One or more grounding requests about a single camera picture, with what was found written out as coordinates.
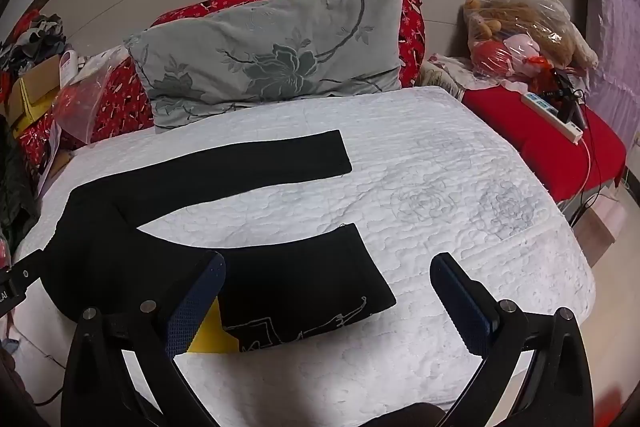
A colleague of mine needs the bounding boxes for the pile of mixed clothes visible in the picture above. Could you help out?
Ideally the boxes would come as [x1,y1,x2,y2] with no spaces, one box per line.
[0,11,67,72]

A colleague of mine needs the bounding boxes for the clear plastic bag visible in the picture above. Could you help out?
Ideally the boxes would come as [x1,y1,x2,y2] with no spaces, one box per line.
[51,57,122,148]

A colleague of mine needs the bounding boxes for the black charger device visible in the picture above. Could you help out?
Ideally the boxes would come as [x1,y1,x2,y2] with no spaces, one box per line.
[549,69,587,124]

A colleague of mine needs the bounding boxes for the cardboard box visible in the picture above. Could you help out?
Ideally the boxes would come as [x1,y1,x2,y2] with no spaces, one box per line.
[10,56,64,128]

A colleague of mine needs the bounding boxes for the clear bag of plush toys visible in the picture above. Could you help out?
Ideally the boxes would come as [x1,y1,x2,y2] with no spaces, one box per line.
[462,0,576,80]

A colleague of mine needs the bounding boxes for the cream plush bear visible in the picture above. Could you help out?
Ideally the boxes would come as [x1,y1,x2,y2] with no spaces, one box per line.
[495,0,599,68]

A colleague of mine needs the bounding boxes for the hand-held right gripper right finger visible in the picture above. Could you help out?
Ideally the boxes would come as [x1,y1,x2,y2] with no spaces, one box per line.
[430,252,596,427]

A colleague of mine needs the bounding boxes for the brown wooden box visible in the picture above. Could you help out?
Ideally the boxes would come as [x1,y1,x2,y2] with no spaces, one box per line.
[571,203,626,269]

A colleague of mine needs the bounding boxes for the white quilted bed cover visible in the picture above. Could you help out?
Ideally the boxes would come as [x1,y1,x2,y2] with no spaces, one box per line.
[12,86,598,418]

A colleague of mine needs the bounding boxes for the red patterned bag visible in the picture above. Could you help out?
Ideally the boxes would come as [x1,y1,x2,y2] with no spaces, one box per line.
[15,111,64,188]

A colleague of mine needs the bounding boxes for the yellow paper sheet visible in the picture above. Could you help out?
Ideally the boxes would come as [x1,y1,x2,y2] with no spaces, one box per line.
[187,297,238,353]

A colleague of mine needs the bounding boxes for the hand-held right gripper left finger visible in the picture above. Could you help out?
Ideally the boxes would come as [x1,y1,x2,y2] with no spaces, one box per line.
[60,251,227,427]

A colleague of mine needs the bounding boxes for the pale purple curtain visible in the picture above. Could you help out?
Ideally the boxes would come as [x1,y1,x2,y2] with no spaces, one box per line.
[589,0,640,150]

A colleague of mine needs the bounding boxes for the black pants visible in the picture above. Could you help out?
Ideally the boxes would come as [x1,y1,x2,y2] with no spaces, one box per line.
[42,129,398,353]

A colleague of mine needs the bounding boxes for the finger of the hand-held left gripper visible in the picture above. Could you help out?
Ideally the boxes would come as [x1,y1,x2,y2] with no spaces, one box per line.
[0,248,47,294]

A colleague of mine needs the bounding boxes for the red floral quilt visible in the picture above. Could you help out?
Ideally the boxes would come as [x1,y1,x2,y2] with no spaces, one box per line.
[90,0,426,145]

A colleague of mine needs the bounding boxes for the dark green garment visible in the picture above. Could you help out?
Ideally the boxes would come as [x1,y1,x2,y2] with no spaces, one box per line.
[0,116,41,249]

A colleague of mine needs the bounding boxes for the grey floral pillow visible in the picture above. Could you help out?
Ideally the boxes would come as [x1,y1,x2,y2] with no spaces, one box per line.
[124,0,407,134]

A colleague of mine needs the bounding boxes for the white power strip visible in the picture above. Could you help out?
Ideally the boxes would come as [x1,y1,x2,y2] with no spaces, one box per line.
[520,92,584,144]

